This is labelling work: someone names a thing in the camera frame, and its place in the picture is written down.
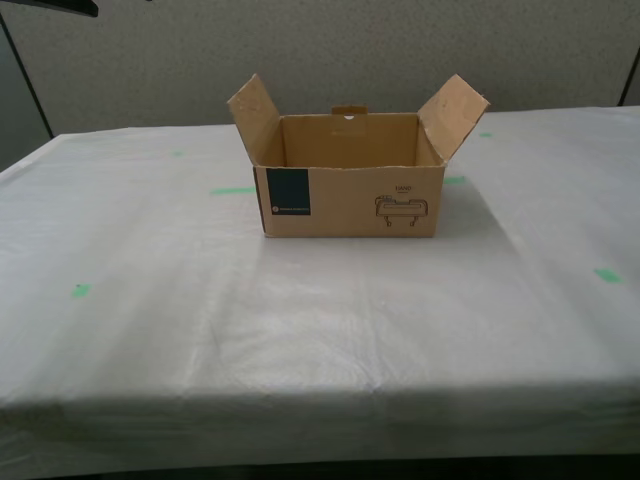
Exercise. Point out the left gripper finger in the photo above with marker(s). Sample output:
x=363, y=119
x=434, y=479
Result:
x=50, y=5

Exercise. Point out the brown cardboard box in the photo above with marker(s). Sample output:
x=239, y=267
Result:
x=350, y=210

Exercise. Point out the black partition trim strip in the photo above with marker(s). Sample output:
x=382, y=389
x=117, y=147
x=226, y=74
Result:
x=631, y=75
x=25, y=75

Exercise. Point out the white plastic table cover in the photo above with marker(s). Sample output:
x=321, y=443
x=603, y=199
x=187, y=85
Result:
x=320, y=325

